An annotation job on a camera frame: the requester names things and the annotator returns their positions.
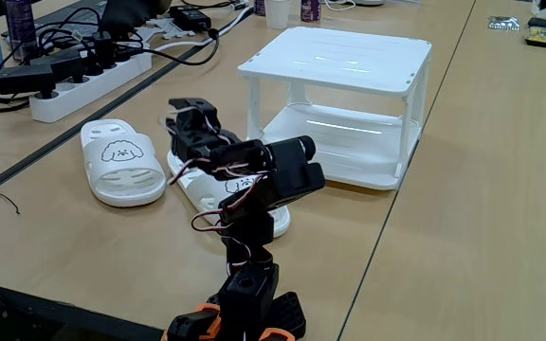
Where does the white slipper with dog print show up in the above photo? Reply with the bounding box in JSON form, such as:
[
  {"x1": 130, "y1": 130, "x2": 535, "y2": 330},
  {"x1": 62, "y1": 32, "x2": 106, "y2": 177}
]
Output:
[
  {"x1": 166, "y1": 140, "x2": 292, "y2": 238},
  {"x1": 80, "y1": 117, "x2": 168, "y2": 208}
]

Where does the white shoe rack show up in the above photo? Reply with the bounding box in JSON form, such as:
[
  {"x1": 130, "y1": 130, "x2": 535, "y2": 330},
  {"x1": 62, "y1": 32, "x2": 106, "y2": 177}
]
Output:
[{"x1": 237, "y1": 26, "x2": 433, "y2": 191}]

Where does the white printed plastic part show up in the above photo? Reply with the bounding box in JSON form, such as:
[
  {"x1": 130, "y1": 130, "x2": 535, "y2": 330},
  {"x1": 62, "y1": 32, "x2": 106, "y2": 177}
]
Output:
[{"x1": 133, "y1": 17, "x2": 197, "y2": 46}]

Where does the black power adapter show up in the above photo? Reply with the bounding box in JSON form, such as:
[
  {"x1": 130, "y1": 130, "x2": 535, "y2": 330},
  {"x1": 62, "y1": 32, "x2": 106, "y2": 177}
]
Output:
[{"x1": 168, "y1": 4, "x2": 212, "y2": 32}]

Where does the white power strip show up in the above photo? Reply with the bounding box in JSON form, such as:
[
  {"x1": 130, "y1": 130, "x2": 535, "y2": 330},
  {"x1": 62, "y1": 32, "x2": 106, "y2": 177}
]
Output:
[{"x1": 28, "y1": 50, "x2": 154, "y2": 124}]

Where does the black power plug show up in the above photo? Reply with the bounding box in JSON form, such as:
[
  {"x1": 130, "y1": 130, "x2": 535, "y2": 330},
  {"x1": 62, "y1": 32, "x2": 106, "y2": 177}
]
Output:
[{"x1": 91, "y1": 30, "x2": 116, "y2": 70}]

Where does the white paper cup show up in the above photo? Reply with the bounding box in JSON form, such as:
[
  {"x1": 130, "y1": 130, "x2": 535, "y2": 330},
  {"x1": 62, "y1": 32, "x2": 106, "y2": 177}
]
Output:
[{"x1": 264, "y1": 0, "x2": 293, "y2": 30}]

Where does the black plug-in adapter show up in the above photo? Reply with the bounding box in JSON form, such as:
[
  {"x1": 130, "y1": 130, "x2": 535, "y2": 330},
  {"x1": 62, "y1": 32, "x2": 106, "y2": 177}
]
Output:
[
  {"x1": 0, "y1": 63, "x2": 57, "y2": 100},
  {"x1": 30, "y1": 49, "x2": 84, "y2": 84}
]

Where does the tall purple drink can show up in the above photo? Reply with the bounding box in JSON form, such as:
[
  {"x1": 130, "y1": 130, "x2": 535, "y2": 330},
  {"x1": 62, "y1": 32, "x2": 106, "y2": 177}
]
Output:
[{"x1": 5, "y1": 0, "x2": 40, "y2": 63}]

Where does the silver foil wrapper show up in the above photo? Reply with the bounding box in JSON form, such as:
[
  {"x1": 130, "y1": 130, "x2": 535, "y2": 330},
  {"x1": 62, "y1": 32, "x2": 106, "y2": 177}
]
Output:
[{"x1": 488, "y1": 15, "x2": 521, "y2": 32}]

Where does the white power cable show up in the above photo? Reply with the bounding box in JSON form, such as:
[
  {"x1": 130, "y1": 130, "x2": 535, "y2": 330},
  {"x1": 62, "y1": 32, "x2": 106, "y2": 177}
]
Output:
[{"x1": 152, "y1": 4, "x2": 255, "y2": 53}]

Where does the black cable with connector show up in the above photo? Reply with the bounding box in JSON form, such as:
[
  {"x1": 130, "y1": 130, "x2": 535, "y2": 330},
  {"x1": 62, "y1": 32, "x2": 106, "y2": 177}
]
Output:
[{"x1": 111, "y1": 27, "x2": 221, "y2": 66}]

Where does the thin white coiled cable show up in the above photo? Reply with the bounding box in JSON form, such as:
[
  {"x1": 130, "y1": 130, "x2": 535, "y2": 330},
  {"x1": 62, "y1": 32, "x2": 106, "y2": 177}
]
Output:
[{"x1": 323, "y1": 0, "x2": 357, "y2": 13}]

